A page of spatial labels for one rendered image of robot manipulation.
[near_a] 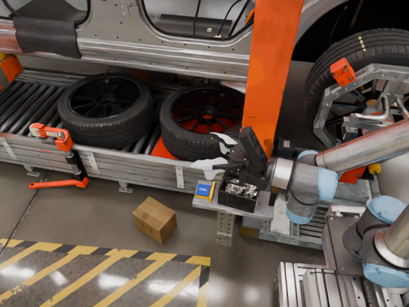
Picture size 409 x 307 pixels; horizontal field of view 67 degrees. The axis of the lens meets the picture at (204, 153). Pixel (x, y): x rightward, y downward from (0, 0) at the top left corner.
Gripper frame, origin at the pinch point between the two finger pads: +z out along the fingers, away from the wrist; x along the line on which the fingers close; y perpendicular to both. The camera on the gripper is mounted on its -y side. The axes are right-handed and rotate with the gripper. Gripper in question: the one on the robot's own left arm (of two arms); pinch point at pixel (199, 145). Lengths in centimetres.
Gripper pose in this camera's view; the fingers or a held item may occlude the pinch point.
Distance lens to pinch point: 83.1
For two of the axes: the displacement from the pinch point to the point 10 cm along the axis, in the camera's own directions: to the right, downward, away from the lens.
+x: 3.4, -5.7, 7.5
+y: -0.4, 7.8, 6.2
